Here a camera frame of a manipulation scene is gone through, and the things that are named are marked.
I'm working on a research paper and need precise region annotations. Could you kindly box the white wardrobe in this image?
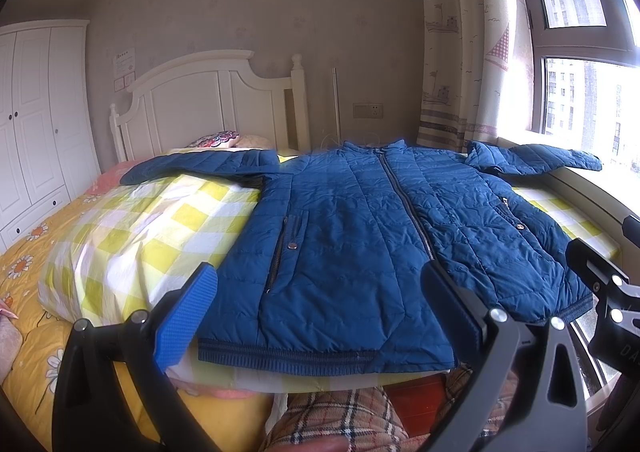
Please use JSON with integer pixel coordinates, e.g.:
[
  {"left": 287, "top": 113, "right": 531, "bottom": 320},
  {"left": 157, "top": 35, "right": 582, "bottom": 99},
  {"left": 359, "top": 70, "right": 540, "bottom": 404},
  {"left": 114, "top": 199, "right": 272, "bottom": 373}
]
[{"left": 0, "top": 19, "right": 100, "bottom": 251}]

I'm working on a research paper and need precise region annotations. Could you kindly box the window frame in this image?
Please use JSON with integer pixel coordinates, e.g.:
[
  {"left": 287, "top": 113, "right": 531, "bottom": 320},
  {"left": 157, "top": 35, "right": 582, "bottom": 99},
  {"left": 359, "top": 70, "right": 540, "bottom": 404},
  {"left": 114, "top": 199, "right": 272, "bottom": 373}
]
[{"left": 525, "top": 0, "right": 639, "bottom": 134}]

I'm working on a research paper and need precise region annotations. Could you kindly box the plaid trousers leg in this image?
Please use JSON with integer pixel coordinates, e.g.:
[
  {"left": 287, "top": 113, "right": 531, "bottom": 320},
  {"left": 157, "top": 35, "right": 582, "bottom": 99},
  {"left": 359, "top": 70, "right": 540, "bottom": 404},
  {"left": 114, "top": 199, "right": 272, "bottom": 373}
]
[{"left": 258, "top": 364, "right": 518, "bottom": 451}]

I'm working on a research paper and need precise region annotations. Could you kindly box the colourful floral pillow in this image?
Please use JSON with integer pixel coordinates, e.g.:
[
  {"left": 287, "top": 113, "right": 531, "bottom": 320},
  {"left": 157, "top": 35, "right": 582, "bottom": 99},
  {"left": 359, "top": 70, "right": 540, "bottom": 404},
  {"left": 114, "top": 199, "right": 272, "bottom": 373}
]
[{"left": 188, "top": 130, "right": 241, "bottom": 149}]

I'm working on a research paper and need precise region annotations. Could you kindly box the yellow checked bed cover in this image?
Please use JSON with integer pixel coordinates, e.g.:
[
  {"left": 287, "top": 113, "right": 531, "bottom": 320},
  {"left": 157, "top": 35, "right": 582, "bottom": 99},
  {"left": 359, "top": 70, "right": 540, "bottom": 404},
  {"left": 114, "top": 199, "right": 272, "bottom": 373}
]
[{"left": 37, "top": 151, "right": 622, "bottom": 396}]

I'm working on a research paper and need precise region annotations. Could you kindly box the patterned beige curtain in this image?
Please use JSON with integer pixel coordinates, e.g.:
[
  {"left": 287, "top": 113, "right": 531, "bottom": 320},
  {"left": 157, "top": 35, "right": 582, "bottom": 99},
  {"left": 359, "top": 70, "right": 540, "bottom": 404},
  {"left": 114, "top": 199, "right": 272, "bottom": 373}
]
[{"left": 416, "top": 0, "right": 534, "bottom": 152}]

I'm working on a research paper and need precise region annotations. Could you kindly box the white wooden headboard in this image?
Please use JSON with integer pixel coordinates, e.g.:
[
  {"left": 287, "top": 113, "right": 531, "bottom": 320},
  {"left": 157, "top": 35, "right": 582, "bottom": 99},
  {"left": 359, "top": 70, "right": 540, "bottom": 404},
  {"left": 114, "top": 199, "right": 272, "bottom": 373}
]
[{"left": 110, "top": 50, "right": 311, "bottom": 163}]

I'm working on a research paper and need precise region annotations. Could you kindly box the thin white lamp pole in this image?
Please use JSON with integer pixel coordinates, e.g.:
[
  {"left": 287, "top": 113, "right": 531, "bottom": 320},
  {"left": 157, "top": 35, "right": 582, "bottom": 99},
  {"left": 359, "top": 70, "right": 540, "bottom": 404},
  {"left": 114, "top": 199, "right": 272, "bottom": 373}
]
[{"left": 332, "top": 67, "right": 343, "bottom": 146}]

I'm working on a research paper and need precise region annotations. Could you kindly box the paper notice on wall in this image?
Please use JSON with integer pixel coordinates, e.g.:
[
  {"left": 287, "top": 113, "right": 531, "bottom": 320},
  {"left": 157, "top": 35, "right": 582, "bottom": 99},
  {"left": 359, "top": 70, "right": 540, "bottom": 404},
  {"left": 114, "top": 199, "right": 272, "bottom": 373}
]
[{"left": 113, "top": 48, "right": 136, "bottom": 80}]

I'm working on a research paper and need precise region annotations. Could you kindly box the blue quilted puffer jacket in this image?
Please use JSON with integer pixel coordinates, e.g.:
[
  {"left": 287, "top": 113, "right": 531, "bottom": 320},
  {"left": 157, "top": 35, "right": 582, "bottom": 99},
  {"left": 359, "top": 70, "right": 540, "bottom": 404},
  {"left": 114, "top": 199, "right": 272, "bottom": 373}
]
[{"left": 122, "top": 141, "right": 602, "bottom": 376}]

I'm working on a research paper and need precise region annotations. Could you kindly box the beige pillow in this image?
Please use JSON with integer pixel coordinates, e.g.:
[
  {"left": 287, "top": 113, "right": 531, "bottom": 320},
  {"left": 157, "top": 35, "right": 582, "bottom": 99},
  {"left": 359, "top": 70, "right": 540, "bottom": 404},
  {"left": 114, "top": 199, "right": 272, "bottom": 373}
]
[{"left": 233, "top": 134, "right": 274, "bottom": 149}]

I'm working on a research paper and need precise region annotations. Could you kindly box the orange floral quilt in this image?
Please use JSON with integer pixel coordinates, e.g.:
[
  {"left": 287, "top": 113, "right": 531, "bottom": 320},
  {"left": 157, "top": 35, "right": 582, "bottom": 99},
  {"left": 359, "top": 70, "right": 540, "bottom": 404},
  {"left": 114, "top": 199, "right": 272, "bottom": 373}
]
[{"left": 1, "top": 161, "right": 272, "bottom": 451}]

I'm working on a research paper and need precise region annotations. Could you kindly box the wall power socket panel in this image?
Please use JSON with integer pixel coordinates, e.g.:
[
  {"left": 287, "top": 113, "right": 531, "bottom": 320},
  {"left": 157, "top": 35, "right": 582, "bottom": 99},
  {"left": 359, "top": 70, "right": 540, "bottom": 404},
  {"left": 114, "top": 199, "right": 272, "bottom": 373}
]
[{"left": 352, "top": 103, "right": 384, "bottom": 119}]

